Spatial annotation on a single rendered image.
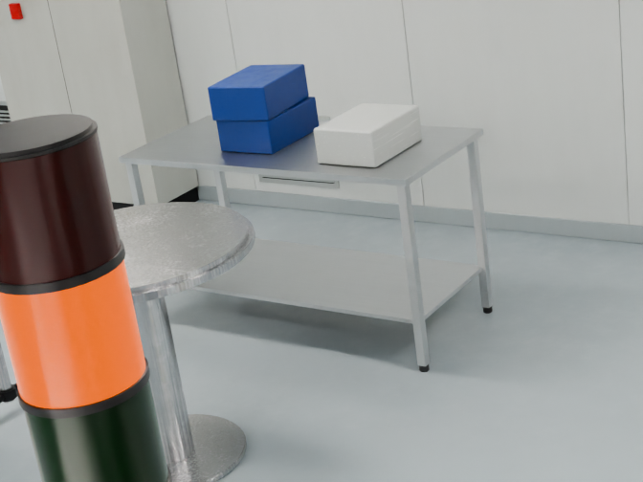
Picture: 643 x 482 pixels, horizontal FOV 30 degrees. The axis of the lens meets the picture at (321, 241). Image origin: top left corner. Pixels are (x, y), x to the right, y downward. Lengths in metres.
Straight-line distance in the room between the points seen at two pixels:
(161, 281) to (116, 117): 3.52
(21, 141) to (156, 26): 7.10
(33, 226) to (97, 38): 7.09
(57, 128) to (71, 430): 0.11
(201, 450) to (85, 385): 4.45
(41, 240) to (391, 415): 4.57
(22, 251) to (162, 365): 4.25
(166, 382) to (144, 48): 3.19
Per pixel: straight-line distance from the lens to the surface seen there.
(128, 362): 0.46
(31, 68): 8.01
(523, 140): 6.50
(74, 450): 0.46
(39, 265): 0.43
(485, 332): 5.57
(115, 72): 7.48
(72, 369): 0.45
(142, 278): 4.21
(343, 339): 5.66
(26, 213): 0.42
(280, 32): 7.13
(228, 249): 4.33
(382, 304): 5.38
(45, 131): 0.44
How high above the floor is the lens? 2.45
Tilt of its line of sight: 21 degrees down
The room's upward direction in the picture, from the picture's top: 8 degrees counter-clockwise
